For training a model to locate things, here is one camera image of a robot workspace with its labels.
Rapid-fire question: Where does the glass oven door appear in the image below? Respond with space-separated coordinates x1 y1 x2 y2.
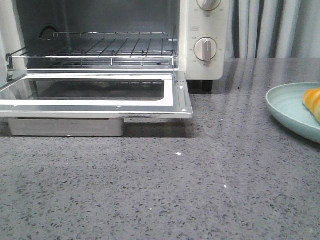
0 70 194 137

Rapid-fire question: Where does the golden croissant bread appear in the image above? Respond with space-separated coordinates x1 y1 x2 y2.
303 88 320 122

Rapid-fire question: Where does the black right oven foot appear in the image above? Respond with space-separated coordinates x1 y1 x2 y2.
202 80 213 92

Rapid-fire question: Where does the white Toshiba toaster oven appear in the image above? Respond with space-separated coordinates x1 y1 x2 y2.
0 0 230 83

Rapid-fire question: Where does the lower beige timer knob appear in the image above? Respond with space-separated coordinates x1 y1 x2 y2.
193 37 218 62

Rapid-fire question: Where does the upper beige control knob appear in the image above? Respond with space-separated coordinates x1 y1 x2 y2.
197 0 221 11

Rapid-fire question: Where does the light green plate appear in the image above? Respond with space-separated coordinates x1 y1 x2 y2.
265 82 320 143

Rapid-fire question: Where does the grey white curtain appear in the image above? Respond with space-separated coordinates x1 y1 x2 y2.
225 0 320 59

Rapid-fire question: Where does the metal wire oven rack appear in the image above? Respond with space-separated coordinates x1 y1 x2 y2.
6 32 179 69

